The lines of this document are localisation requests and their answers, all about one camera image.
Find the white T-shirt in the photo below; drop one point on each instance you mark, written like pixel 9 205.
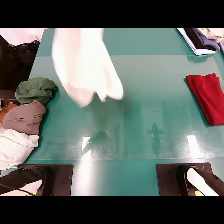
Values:
pixel 83 66

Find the green garment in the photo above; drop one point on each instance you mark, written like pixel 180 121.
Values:
pixel 35 90

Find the brown garment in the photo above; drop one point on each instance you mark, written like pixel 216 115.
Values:
pixel 25 118

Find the red garment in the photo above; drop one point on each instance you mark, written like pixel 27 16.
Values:
pixel 208 98

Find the black garment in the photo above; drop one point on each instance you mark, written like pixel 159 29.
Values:
pixel 195 37

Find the purple garment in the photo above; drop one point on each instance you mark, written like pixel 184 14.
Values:
pixel 208 41

